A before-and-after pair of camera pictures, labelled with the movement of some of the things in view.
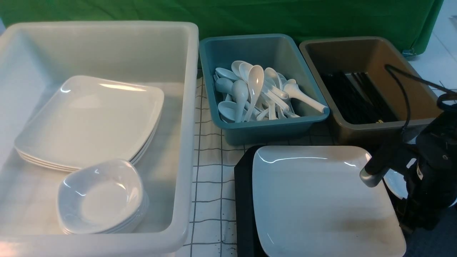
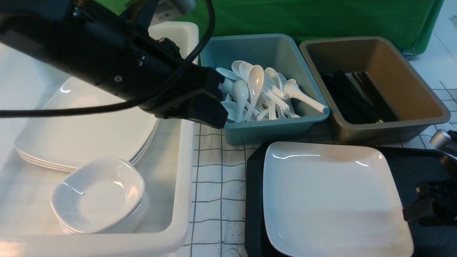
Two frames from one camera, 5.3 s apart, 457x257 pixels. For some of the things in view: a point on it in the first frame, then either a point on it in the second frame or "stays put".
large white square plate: [309, 201] stays put
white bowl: [103, 196] stays put
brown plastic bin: [365, 102] stays put
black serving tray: [248, 242] → [413, 166]
